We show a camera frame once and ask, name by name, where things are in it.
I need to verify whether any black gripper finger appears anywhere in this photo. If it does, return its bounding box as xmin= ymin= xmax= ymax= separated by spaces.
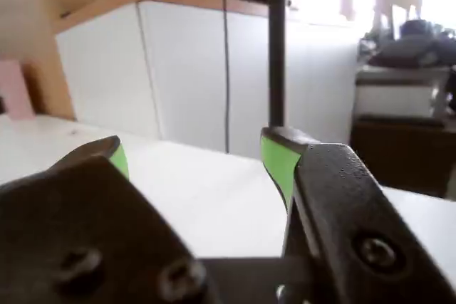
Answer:
xmin=0 ymin=135 xmax=214 ymax=304
xmin=260 ymin=126 xmax=456 ymax=304

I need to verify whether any dark brown box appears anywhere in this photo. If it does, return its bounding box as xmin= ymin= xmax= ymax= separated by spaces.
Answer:
xmin=351 ymin=115 xmax=456 ymax=200

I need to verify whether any white box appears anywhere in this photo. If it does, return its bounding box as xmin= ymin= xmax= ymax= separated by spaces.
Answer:
xmin=356 ymin=65 xmax=452 ymax=118

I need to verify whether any pink box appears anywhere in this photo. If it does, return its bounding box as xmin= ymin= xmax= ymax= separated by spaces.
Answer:
xmin=0 ymin=60 xmax=36 ymax=122

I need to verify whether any white cabinet with wooden top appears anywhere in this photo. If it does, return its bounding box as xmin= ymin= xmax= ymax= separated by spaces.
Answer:
xmin=53 ymin=0 xmax=361 ymax=162

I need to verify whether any black pole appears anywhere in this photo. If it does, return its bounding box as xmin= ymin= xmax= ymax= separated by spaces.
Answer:
xmin=266 ymin=0 xmax=288 ymax=130

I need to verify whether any dark bag pile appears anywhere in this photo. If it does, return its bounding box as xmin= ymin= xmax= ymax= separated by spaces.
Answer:
xmin=358 ymin=19 xmax=456 ymax=68

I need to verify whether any black hanging cable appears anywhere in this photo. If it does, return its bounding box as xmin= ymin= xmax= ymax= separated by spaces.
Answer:
xmin=217 ymin=0 xmax=232 ymax=154

